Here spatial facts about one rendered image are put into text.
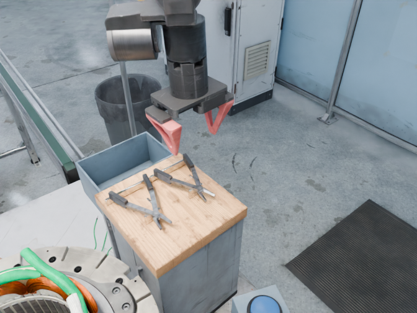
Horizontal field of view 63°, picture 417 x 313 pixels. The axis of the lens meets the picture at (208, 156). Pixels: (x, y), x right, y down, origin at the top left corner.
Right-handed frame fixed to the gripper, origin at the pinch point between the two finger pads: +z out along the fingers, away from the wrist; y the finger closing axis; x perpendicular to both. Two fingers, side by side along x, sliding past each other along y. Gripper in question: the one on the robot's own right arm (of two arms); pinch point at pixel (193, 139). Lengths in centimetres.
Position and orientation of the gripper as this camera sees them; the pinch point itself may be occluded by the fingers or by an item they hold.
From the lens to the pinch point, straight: 57.1
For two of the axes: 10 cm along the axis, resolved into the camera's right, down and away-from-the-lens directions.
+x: 6.5, 4.6, -6.0
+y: -7.6, 4.4, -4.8
